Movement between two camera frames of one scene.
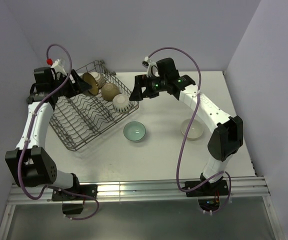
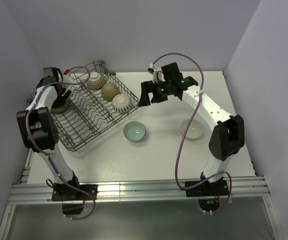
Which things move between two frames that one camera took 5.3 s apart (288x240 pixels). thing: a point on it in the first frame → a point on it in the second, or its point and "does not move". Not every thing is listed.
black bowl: (109, 91) does not move
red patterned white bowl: (100, 80) does not move
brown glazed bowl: (94, 90) → (60, 110)
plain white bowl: (196, 130) does not move
